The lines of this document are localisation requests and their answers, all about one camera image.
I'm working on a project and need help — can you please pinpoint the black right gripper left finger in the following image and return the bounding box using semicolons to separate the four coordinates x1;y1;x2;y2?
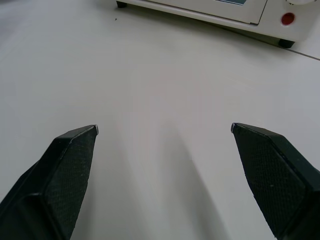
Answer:
0;124;100;240

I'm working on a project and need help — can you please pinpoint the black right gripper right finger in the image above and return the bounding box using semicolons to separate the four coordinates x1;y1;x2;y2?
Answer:
230;122;320;240

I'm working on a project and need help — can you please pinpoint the white appliance with red button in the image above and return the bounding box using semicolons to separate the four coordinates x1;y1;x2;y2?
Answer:
115;0;320;49

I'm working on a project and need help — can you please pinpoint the dark red round button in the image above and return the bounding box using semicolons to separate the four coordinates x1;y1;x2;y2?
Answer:
280;12;296;27

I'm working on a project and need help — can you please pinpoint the white appliance door panel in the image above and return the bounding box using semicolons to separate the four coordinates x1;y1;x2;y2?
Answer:
116;0;270;26

